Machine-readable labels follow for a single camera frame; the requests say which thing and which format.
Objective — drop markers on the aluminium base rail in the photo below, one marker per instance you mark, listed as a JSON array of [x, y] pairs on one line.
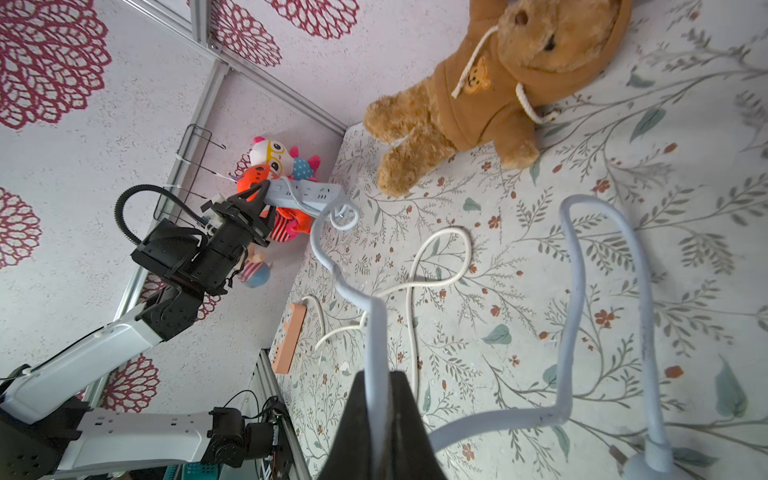
[[264, 383]]

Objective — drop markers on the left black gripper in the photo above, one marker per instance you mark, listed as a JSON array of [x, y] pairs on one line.
[[243, 223]]

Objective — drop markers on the blue power strip with cord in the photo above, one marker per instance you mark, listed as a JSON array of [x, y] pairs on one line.
[[327, 203]]

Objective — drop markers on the white owl plush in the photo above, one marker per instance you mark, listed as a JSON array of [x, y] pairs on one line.
[[283, 161]]

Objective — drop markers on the orange fox plush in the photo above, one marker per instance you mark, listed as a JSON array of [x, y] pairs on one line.
[[257, 174]]

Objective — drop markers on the pink power strip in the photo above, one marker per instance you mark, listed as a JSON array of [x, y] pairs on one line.
[[287, 343]]

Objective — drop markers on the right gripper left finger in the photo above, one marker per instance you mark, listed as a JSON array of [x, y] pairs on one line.
[[350, 456]]

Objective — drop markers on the black wire basket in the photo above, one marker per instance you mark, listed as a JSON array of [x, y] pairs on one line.
[[198, 176]]

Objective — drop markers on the brown teddy bear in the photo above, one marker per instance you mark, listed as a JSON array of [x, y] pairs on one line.
[[515, 57]]

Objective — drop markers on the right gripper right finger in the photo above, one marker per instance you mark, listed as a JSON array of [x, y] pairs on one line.
[[412, 455]]

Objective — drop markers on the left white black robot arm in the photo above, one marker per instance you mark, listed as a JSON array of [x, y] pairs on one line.
[[46, 430]]

